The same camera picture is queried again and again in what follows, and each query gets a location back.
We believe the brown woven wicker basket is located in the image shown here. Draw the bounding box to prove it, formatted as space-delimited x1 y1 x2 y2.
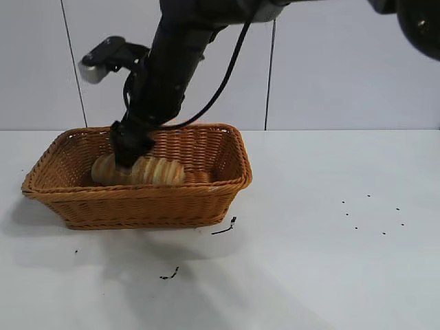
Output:
21 123 254 231

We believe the long striped bread loaf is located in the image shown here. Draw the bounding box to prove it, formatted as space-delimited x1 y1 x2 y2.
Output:
90 153 187 187

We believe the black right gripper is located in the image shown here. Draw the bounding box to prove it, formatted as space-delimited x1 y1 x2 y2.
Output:
109 34 211 171

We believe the thin black camera cable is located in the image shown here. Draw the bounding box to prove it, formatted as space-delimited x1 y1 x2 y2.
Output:
122 58 142 120

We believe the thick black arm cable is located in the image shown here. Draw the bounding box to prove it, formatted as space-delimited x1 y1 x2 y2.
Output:
151 12 254 131

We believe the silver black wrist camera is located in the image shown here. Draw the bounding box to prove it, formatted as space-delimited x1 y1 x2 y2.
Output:
78 35 153 85

